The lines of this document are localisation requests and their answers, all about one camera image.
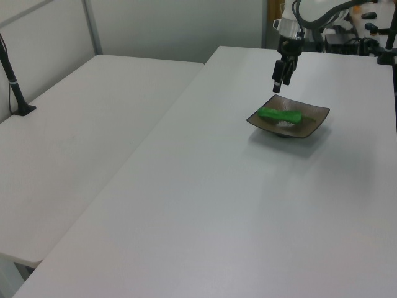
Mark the black computer mouse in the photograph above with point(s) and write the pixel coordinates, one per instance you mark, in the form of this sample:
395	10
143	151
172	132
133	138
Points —
368	15

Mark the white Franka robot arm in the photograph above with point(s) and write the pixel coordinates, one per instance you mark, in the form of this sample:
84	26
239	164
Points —
290	26

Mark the black camera stand with base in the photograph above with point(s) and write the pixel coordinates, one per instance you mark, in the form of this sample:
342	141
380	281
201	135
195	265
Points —
17	93

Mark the black electronics box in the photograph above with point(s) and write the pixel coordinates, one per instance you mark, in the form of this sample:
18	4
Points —
341	43

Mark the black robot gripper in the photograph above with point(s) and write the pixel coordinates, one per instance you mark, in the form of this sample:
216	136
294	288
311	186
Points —
290	46

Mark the green chili pepper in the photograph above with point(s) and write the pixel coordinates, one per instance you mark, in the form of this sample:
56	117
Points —
279	115

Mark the square brown ceramic plate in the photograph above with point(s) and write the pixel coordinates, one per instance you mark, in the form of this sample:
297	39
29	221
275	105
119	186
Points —
305	127

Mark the grey metal partition post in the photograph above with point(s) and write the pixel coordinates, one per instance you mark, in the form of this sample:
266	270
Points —
93	28

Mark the black camera stand with clamp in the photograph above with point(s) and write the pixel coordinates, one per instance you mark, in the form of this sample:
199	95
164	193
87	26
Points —
387	56

